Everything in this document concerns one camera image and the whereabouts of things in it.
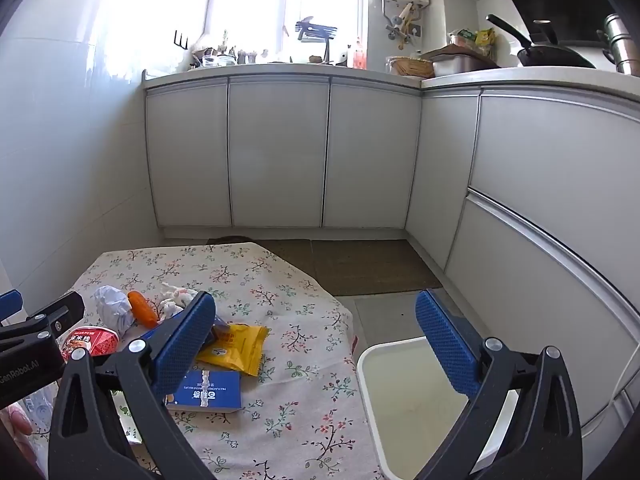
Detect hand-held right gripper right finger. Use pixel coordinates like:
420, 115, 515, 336
415, 289, 583, 480

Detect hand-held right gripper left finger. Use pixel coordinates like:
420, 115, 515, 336
47, 290, 217, 480

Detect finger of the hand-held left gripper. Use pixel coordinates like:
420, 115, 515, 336
0, 290, 25, 322
0, 291, 86, 353

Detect clear plastic bottle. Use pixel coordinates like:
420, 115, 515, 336
22, 382, 61, 436

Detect red instant noodle cup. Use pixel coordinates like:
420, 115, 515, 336
60, 326, 121, 361

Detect orange peel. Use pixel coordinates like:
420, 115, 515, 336
127, 291, 160, 326

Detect yellow snack packet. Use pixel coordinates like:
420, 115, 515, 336
196, 324, 271, 377

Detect blue paper box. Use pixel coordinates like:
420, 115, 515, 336
165, 367, 243, 413

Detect white plastic bin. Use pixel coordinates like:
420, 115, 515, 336
356, 336, 521, 480

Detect person's left hand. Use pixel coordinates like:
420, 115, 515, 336
0, 405, 35, 441

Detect dark blue snack wrapper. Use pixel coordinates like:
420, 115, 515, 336
210, 316, 235, 345

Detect crumpled white tissue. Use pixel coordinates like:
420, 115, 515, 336
159, 282, 198, 318

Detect crumpled white blue wrapper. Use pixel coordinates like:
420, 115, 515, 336
94, 285, 136, 336

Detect large brown floor mat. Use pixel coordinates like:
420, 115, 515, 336
311, 239, 443, 297

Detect floral tablecloth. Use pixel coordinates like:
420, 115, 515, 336
25, 242, 386, 480

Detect small brown floor mat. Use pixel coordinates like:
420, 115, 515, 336
260, 239, 316, 286

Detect white cabinet door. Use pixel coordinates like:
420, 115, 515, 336
322, 79, 423, 228
145, 82, 234, 228
227, 77, 332, 228
406, 94, 482, 273

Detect metal tray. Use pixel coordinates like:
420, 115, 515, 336
432, 55, 501, 78

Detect wicker basket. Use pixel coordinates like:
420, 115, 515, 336
386, 56, 435, 77

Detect cluster of glass jars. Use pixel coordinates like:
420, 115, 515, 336
190, 30, 282, 69

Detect brown cutting board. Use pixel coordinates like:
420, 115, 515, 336
420, 44, 482, 59

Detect white kitchen countertop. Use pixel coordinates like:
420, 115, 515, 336
142, 62, 640, 123

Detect yellow green food packets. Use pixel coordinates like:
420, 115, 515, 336
447, 27, 496, 56

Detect black frying pan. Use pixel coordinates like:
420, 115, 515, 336
487, 14, 597, 68

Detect hanging wooden utensils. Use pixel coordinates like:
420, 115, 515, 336
384, 2, 418, 52

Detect blue rack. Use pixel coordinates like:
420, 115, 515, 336
295, 16, 339, 63

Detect window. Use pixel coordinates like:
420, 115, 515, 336
110, 0, 372, 63

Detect white cable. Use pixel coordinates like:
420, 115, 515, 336
611, 357, 638, 403

